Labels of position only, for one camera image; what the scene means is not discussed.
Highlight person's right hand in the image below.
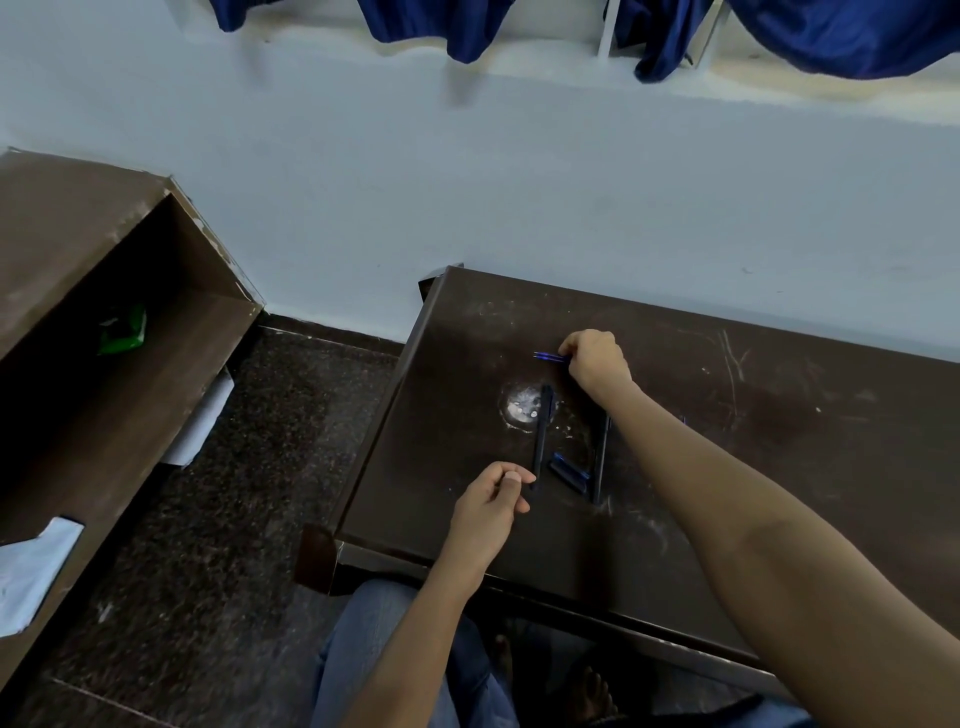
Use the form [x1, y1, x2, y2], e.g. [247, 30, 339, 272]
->
[558, 329, 640, 411]

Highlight person's left hand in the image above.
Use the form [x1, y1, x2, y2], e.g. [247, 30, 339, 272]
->
[437, 461, 534, 579]

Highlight person's right forearm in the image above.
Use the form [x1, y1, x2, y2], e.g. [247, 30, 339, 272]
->
[598, 381, 960, 728]

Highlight person's left forearm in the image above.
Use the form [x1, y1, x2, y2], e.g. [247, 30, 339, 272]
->
[339, 551, 513, 728]

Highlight black pen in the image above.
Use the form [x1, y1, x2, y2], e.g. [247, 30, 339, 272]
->
[590, 410, 613, 506]
[530, 384, 557, 494]

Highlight blue jeans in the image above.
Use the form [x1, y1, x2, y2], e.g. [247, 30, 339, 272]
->
[309, 579, 820, 728]

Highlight person's bare foot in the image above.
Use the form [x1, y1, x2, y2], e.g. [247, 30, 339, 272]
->
[561, 661, 621, 726]

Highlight white paper sheet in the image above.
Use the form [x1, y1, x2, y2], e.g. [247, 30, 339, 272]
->
[0, 515, 86, 639]
[160, 366, 236, 468]

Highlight dark blue curtain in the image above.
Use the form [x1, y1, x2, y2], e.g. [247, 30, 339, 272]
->
[726, 0, 960, 81]
[207, 0, 280, 33]
[609, 0, 715, 84]
[357, 0, 518, 66]

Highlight green packet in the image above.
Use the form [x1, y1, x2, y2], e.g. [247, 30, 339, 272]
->
[96, 303, 148, 356]

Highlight brown wooden shelf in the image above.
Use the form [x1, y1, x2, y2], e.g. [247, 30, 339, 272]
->
[0, 146, 265, 680]

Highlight white window frame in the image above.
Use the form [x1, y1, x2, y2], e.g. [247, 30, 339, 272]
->
[168, 0, 960, 125]

